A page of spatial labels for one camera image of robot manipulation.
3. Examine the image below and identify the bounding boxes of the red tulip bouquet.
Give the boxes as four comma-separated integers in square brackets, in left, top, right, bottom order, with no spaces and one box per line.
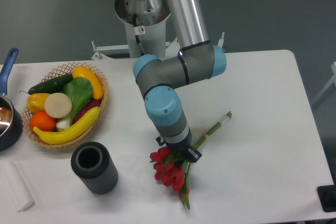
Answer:
[150,111,233,209]

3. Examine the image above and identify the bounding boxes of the orange fruit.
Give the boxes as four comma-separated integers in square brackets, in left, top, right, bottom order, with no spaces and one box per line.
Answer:
[29,111,56,132]

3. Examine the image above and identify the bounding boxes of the yellow banana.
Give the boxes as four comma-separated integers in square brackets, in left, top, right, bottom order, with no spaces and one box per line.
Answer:
[33,106,100,145]

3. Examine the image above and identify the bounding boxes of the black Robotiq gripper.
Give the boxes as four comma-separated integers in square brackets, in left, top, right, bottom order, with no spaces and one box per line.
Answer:
[155,136,202,163]

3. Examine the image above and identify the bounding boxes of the yellow bell pepper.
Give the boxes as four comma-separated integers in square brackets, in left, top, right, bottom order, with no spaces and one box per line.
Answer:
[26,93,50,113]

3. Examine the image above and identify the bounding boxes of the woven wicker basket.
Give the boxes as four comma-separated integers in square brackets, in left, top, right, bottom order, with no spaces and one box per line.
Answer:
[22,62,109,148]

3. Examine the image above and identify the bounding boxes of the white folded cloth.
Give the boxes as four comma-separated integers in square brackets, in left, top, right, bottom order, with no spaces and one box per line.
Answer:
[2,161,35,212]

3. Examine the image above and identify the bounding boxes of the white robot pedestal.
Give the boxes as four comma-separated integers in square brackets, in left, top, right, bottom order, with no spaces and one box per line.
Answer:
[91,0,226,60]

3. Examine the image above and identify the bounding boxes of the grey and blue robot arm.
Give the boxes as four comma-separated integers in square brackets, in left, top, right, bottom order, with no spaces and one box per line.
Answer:
[114,0,227,163]

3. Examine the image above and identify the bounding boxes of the white furniture frame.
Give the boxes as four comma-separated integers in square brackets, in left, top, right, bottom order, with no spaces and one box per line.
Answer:
[311,62,335,111]

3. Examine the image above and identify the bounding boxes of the dark grey ribbed vase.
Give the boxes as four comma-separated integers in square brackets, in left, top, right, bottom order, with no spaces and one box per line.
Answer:
[70,142,119,195]

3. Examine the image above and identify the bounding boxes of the purple eggplant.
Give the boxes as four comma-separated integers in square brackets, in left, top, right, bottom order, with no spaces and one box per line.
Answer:
[73,100,101,123]

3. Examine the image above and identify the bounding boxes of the green bok choy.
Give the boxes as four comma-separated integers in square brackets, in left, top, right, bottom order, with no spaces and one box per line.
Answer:
[56,77,93,131]

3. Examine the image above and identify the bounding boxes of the blue handled saucepan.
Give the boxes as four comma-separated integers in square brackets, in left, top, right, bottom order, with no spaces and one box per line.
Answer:
[1,48,23,152]

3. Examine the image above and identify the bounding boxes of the yellow squash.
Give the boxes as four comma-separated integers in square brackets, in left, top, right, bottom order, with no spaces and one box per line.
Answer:
[72,66,103,100]

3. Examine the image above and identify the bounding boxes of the black device at edge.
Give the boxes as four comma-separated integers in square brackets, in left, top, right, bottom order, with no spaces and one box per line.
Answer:
[317,185,335,212]

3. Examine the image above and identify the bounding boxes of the green cucumber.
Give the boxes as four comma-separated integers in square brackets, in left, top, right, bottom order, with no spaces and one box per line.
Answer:
[20,74,73,95]

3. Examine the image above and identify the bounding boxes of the beige round disc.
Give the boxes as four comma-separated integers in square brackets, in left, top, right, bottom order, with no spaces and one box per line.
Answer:
[44,93,72,119]

